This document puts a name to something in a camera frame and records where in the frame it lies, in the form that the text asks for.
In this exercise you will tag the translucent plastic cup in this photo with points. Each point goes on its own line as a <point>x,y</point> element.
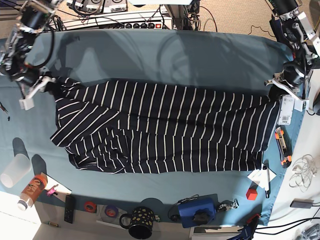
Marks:
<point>15,170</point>

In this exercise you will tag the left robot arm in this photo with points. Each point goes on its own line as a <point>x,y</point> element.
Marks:
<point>292,28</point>

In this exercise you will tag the white power strip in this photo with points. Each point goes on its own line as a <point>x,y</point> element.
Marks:
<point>134,25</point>

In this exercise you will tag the pink small figurine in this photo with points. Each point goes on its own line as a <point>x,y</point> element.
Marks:
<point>52,191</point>

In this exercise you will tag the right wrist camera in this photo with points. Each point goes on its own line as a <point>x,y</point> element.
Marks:
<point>26,103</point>

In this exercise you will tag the orange black utility knife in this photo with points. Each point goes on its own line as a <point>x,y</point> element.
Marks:
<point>285,154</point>

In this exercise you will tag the red cube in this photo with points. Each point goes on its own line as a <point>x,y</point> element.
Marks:
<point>251,194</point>

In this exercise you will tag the teal table cloth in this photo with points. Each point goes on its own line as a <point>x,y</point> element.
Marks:
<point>230,62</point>

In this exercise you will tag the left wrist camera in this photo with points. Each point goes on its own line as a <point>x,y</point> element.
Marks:
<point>300,104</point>

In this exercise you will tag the black mug yellow pattern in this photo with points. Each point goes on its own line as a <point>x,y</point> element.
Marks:
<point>139,223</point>

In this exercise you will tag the purple tape roll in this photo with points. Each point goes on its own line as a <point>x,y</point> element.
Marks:
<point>111,211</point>

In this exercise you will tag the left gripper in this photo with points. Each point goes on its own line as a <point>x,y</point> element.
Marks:
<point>291,81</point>

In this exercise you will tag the green yellow battery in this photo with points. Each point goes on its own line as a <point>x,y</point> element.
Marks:
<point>52,224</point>

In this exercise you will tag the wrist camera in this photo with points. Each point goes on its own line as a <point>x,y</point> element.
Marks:
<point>26,103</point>
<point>300,104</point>

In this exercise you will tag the white black marker pen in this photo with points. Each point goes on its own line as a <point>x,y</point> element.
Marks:
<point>266,181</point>

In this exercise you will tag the black remote control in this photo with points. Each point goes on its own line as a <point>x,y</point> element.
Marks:
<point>69,208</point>

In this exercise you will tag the red tape roll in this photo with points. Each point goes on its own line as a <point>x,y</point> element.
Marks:
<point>90,207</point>

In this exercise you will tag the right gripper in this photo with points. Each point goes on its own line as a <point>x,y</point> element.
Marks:
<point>32,81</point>

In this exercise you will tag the orange labelled bottle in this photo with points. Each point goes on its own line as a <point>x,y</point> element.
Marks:
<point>32,191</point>

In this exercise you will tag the grey flat device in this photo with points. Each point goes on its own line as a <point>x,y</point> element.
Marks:
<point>301,203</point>

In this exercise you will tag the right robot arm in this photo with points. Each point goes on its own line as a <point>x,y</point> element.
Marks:
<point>34,18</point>

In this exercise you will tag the blue box with knob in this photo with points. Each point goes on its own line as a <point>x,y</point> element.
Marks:
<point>197,212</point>

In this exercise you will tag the navy white striped t-shirt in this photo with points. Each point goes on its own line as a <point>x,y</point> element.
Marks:
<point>122,126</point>

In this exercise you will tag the metal carabiner keys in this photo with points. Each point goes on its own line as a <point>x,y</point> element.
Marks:
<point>224,207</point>

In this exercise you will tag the white paper card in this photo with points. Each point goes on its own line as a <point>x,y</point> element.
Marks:
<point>256,176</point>

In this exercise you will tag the grey blister package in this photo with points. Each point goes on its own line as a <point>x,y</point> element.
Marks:
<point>286,110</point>

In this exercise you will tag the blue handled tool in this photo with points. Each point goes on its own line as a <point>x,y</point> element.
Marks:
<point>247,232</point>

